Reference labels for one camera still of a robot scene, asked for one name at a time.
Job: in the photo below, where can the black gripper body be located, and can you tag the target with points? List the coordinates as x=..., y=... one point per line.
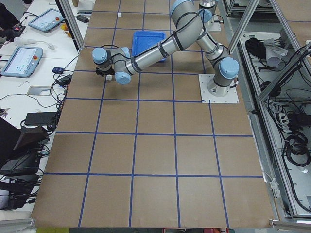
x=106, y=70

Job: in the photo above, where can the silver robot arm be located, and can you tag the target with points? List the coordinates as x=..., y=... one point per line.
x=190, y=29
x=207, y=9

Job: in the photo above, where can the blue plastic tray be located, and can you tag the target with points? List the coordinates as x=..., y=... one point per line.
x=143, y=40

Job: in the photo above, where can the far teach pendant tablet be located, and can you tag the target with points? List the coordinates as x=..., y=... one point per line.
x=47, y=20

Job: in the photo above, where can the teach pendant tablet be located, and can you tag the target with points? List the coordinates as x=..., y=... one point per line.
x=47, y=20
x=22, y=62

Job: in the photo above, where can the black power adapter brick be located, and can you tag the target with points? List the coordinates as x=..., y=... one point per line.
x=39, y=118

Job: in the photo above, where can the near teach pendant tablet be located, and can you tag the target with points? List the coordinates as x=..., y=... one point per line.
x=22, y=62

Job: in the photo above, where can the aluminium frame post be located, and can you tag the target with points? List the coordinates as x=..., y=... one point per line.
x=69, y=18

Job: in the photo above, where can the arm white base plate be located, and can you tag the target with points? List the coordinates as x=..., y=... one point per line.
x=214, y=25
x=211, y=93

